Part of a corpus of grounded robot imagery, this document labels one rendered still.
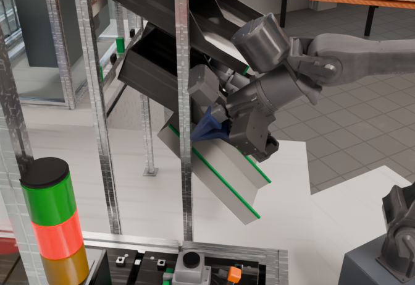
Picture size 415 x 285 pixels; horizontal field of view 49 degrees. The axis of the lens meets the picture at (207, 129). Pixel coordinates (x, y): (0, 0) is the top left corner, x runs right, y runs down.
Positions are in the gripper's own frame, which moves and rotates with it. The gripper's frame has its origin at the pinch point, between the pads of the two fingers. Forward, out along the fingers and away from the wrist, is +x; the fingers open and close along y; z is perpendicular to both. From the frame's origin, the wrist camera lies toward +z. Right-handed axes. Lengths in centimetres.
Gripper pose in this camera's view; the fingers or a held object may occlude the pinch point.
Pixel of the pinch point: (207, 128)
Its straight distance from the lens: 74.3
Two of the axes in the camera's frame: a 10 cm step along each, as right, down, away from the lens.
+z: -0.4, 6.7, -7.4
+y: 6.3, 5.9, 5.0
